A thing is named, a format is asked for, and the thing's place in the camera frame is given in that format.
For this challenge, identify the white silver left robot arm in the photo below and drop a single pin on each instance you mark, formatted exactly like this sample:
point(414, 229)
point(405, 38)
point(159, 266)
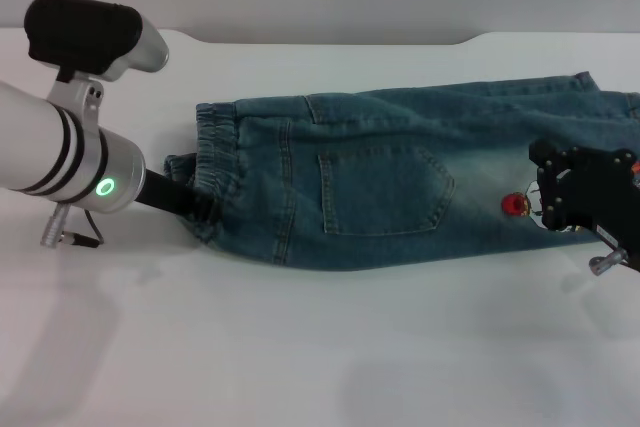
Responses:
point(50, 147)

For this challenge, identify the blue denim shorts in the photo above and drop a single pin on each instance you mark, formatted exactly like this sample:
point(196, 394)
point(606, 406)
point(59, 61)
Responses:
point(375, 122)

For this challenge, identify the silver left camera bracket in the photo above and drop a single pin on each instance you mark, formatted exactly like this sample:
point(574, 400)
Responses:
point(77, 94)

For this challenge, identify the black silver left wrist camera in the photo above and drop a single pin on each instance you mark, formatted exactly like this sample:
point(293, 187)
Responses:
point(85, 32)

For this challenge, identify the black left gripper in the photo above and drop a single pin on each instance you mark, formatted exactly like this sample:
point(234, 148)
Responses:
point(162, 194)

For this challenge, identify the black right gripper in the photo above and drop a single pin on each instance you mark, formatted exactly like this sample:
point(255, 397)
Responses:
point(600, 192)

